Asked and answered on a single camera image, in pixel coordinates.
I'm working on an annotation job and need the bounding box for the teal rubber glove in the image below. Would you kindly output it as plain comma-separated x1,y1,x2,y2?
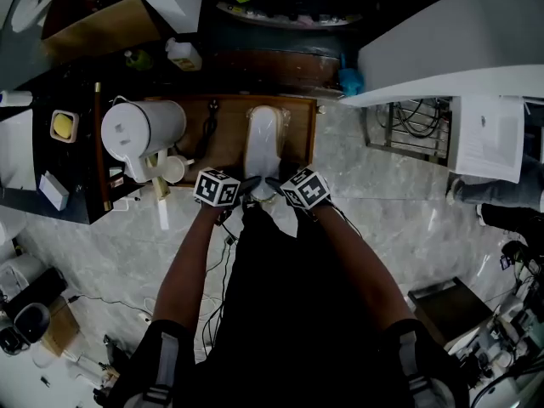
337,53,366,97

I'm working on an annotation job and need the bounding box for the white oblong package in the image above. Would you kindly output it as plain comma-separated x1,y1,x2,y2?
242,104,292,203

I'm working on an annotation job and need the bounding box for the wooden serving cart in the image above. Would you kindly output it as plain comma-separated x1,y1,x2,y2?
142,94,320,189

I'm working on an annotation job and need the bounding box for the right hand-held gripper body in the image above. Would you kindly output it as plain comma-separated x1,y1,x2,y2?
279,167,332,211

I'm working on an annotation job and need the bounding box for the closed cardboard box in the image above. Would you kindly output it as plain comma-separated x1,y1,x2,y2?
40,295,82,359

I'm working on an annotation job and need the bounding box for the white pump bottle blue nozzle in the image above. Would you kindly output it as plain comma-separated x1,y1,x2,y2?
0,90,34,109

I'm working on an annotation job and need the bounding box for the metal wire rack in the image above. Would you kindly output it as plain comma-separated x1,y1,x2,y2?
363,98,454,165

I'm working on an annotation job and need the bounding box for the white mug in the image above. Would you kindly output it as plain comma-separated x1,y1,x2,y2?
163,155,196,185

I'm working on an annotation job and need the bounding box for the black counter table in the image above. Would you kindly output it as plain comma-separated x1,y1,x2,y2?
0,64,148,225

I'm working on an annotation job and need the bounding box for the dark brown wooden box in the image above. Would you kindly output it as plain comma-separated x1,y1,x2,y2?
407,276,494,350

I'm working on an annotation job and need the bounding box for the large open cardboard box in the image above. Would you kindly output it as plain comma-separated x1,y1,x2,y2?
40,0,162,65

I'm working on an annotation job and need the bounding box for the white jug yellow label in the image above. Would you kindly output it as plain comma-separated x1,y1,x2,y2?
164,37,204,72

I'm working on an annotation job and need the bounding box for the person's left shoe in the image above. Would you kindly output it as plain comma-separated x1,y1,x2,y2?
241,193,264,216

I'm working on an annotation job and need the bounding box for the black power cable with plug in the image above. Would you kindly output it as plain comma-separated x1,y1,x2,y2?
193,99,221,161

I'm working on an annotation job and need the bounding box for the person's black clothing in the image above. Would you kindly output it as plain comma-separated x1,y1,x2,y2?
104,204,471,408

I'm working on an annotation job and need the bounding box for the person's left forearm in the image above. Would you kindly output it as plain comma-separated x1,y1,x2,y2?
151,204,226,335

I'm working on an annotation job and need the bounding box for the white square washbasin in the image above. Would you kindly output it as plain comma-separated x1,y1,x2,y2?
448,94,526,184

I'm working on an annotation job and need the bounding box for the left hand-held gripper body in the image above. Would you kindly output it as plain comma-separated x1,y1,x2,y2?
193,167,246,208

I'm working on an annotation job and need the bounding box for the white paper sheet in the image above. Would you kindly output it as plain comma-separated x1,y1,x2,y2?
0,108,37,191

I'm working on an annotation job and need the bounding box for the black round bin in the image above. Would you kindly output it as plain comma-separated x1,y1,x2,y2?
12,302,52,344

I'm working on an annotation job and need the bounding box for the white toilet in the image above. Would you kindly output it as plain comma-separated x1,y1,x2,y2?
10,0,65,33

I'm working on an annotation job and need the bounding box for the person's right forearm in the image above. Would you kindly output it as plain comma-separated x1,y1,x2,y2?
312,204,416,335

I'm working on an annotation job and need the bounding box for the beige dish with yellow soap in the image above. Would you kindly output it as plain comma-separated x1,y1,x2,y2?
49,109,81,144

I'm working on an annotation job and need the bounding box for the black floor cable with adapter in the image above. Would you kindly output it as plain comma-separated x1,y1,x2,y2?
67,294,152,322

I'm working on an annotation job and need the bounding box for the beige paper packet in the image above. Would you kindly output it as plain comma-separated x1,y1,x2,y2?
146,161,171,201

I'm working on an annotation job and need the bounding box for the small white box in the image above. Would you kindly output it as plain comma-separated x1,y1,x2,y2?
37,171,71,212

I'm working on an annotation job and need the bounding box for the grey backpack strap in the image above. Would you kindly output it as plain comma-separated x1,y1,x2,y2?
397,329,439,408
142,332,179,407

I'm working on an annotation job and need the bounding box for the white electric kettle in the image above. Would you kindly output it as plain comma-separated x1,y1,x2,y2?
100,95,188,184

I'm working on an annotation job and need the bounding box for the green squat bottle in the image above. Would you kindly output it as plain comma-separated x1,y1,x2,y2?
123,48,154,71

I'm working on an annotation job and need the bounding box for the brown pole with brass ends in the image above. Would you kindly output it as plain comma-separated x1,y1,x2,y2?
93,82,114,212

